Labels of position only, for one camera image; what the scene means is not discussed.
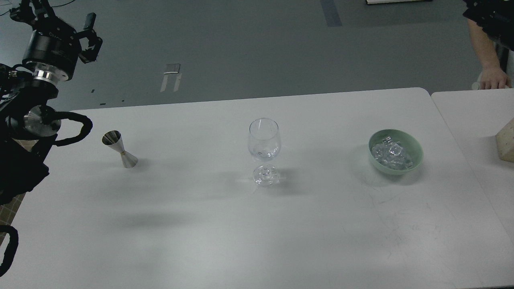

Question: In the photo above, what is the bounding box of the person in white shirt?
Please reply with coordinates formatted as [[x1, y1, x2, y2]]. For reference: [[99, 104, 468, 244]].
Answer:
[[463, 0, 513, 76]]

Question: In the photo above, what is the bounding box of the green bowl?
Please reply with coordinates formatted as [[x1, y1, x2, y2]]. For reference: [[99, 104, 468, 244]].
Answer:
[[367, 129, 424, 176]]

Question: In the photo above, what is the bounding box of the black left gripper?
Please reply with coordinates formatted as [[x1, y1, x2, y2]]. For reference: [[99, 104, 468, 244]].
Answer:
[[9, 0, 103, 81]]

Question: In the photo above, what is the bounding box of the clear ice cubes pile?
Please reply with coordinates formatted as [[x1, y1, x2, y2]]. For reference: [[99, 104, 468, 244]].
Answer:
[[371, 136, 414, 171]]

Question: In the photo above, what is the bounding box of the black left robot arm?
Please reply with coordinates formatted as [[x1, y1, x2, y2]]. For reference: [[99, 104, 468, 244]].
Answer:
[[0, 0, 103, 206]]

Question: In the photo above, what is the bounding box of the steel double jigger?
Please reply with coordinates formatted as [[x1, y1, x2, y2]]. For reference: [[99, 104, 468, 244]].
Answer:
[[102, 130, 139, 168]]

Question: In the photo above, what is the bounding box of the person's hand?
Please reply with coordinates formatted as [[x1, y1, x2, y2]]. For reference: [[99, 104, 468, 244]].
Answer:
[[479, 66, 512, 90]]

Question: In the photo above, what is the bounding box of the clear wine glass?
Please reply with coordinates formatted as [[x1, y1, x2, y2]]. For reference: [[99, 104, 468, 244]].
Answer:
[[247, 118, 281, 187]]

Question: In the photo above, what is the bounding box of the black floor cable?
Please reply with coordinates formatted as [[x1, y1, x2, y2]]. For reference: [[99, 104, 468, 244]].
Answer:
[[0, 0, 75, 16]]

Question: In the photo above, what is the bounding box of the person's bare forearm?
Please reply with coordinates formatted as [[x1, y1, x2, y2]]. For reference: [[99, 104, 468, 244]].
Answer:
[[467, 19, 501, 71]]

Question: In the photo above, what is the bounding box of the beige block on side table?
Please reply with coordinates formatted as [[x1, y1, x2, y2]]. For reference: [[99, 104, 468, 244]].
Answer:
[[496, 119, 514, 163]]

